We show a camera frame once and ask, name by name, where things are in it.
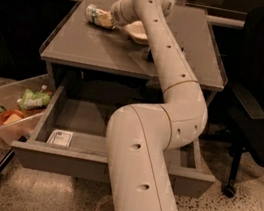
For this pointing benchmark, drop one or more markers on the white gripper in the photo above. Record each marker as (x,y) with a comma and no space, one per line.
(115,10)

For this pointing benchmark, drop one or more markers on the white paper bowl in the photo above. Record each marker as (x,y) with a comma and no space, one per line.
(136,32)

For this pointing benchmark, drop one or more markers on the white card in drawer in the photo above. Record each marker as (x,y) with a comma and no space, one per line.
(61,138)

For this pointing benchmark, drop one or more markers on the clear plastic storage bin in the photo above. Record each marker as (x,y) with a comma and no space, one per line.
(9,94)

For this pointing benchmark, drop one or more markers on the open grey top drawer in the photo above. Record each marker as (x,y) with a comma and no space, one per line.
(85,157)

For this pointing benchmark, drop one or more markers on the green snack pouch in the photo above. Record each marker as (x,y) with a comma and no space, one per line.
(32,99)

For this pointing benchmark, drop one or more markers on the orange round object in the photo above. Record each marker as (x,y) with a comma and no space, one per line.
(10,116)

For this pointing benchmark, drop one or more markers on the grey cabinet desk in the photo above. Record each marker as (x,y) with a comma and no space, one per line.
(112,58)

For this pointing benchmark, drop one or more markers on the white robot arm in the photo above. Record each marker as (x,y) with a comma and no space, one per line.
(139,134)

